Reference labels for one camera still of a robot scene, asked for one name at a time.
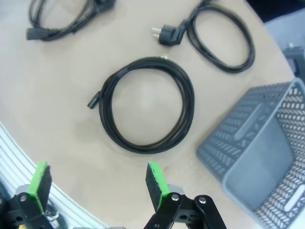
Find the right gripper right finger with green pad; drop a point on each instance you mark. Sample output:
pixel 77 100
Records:
pixel 157 183

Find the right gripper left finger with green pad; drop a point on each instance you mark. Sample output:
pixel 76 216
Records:
pixel 35 186

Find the grey perforated plastic basket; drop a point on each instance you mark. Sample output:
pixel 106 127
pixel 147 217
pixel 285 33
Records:
pixel 221 148

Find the black clamp device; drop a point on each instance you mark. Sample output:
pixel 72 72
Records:
pixel 295 57

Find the white ribbed aluminium rail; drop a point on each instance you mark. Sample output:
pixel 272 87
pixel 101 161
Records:
pixel 14 148

